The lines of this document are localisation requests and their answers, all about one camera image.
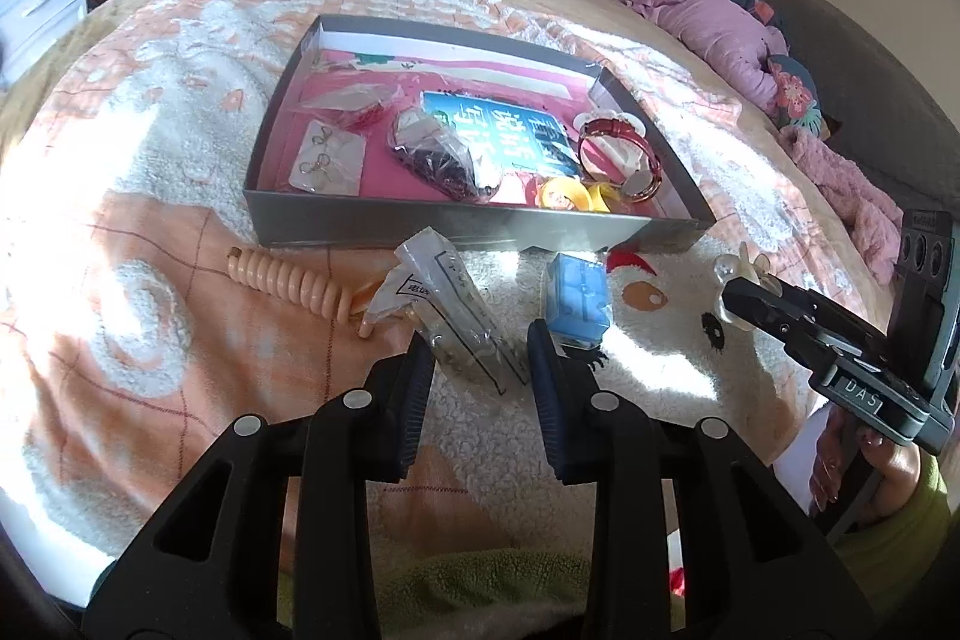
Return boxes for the pearl white hair clip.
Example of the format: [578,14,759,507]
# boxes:
[711,240,775,335]

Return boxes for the blue small box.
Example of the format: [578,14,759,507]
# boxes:
[542,253,612,349]

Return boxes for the peach spiral hair tie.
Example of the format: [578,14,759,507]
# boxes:
[224,245,392,339]

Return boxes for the clear bag with printed label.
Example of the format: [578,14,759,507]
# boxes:
[358,227,530,396]

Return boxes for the brown strap wrist watch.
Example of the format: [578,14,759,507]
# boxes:
[573,110,664,211]

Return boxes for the yellow ring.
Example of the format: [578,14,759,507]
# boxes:
[532,173,625,215]

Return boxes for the earring card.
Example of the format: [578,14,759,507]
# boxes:
[288,120,366,197]

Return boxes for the bag of dark beads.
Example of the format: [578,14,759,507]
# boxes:
[389,107,503,203]

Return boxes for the grey cardboard box pink lining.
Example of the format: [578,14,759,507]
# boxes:
[244,14,715,252]

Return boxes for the red beads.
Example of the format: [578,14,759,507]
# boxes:
[296,83,402,130]

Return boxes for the person right hand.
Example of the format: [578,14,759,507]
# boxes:
[807,401,923,522]

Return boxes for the pink knitted blanket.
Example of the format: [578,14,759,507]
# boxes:
[779,125,903,284]

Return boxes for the green fleece sleeve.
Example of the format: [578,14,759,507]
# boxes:
[277,458,960,640]

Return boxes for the grey headboard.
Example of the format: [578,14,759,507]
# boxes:
[765,0,960,214]

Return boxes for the purple quilt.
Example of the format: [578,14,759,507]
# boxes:
[619,0,788,113]

